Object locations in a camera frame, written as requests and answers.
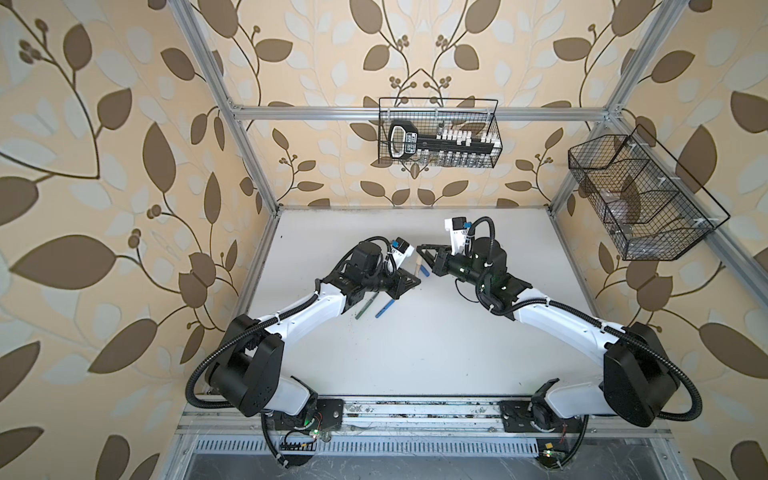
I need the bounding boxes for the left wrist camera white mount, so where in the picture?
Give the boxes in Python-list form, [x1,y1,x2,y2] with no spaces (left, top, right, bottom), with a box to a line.
[389,237,414,273]

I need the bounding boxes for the black wire basket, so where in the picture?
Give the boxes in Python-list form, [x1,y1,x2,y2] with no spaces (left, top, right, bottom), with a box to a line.
[568,124,731,261]
[377,96,503,169]

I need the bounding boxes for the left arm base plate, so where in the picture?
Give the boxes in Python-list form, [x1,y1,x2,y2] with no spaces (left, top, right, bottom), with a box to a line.
[273,398,345,432]

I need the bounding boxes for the black tool in basket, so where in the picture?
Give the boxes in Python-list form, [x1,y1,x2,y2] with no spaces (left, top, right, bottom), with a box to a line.
[383,120,502,160]

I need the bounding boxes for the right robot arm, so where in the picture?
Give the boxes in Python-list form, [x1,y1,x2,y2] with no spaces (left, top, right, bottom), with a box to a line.
[416,216,704,431]

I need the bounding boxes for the black wire basket right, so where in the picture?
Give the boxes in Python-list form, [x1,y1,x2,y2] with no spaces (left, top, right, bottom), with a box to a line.
[568,124,731,261]

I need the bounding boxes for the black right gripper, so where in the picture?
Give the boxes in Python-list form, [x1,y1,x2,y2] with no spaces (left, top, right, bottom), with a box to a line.
[416,247,487,295]

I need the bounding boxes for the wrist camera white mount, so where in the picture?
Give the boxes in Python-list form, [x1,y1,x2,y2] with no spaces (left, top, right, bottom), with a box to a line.
[389,237,414,273]
[444,216,471,256]

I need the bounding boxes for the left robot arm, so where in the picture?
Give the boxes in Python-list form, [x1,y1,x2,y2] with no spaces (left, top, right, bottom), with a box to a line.
[185,236,420,418]

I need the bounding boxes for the green fountain pen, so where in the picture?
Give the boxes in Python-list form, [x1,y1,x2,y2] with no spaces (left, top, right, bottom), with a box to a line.
[354,292,379,320]

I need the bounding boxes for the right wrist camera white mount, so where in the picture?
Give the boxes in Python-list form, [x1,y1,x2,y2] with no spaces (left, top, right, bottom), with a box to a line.
[444,216,471,256]

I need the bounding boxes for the blue fountain pen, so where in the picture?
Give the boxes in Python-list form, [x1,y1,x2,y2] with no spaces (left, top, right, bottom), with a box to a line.
[375,299,395,319]

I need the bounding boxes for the black wire basket back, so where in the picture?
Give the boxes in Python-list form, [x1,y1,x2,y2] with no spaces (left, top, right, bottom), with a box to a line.
[377,96,503,169]

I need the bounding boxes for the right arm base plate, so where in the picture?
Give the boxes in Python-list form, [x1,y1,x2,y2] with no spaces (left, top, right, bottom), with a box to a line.
[498,399,582,435]

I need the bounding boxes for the aluminium cage frame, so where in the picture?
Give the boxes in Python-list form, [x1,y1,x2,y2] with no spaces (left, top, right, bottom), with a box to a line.
[167,0,768,480]

